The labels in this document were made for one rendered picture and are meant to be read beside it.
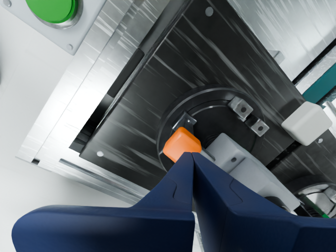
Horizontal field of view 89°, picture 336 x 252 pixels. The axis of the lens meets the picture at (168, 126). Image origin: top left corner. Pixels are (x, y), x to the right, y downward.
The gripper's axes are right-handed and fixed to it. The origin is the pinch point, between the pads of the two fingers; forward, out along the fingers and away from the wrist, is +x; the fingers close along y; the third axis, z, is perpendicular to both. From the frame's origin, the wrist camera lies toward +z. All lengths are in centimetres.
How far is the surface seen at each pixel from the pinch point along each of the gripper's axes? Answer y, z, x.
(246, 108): -6.6, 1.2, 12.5
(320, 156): -23.3, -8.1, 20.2
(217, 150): -3.0, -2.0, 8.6
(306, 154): -20.4, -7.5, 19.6
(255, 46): -7.7, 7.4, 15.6
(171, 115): 1.3, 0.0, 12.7
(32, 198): 30.3, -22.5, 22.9
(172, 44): 1.5, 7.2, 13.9
